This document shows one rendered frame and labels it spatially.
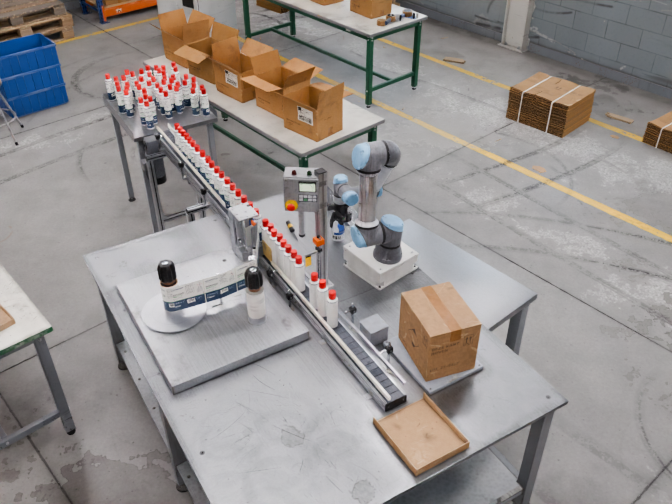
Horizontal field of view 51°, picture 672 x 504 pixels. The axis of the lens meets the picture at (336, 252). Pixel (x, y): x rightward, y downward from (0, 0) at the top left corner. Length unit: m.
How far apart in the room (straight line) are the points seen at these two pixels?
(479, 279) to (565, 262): 1.73
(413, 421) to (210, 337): 1.01
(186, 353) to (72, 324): 1.79
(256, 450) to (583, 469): 1.88
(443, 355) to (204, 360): 1.05
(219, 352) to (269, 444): 0.53
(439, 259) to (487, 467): 1.09
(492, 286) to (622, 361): 1.29
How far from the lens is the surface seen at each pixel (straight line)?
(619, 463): 4.18
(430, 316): 3.04
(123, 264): 3.93
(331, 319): 3.27
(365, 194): 3.35
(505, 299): 3.64
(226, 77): 5.70
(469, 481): 3.63
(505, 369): 3.28
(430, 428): 3.00
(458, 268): 3.79
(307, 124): 5.03
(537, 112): 7.11
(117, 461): 4.08
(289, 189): 3.29
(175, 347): 3.30
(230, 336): 3.31
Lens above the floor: 3.14
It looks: 37 degrees down
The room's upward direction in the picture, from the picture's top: straight up
